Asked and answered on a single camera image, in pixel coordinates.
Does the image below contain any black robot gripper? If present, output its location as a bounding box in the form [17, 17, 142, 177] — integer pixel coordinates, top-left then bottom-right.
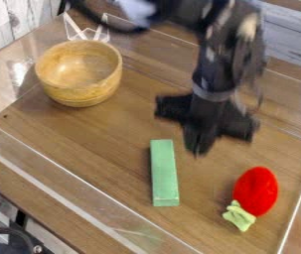
[156, 93, 260, 156]

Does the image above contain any green rectangular block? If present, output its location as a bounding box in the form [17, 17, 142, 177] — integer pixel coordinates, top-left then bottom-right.
[151, 139, 180, 206]

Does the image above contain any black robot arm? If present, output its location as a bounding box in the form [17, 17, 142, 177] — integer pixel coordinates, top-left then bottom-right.
[65, 0, 266, 156]

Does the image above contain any brown wooden bowl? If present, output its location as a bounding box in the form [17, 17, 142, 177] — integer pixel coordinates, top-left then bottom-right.
[35, 40, 124, 107]

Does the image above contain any red plush strawberry toy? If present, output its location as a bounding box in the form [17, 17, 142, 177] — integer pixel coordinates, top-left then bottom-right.
[223, 167, 279, 232]

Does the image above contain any clear acrylic corner bracket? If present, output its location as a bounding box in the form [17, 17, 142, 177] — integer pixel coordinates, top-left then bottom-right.
[63, 13, 110, 43]

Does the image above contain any clear acrylic tray wall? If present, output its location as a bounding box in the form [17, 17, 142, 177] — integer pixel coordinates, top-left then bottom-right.
[0, 12, 301, 254]

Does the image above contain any black clamp with cable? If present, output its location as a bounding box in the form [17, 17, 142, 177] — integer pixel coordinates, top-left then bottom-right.
[0, 215, 55, 254]

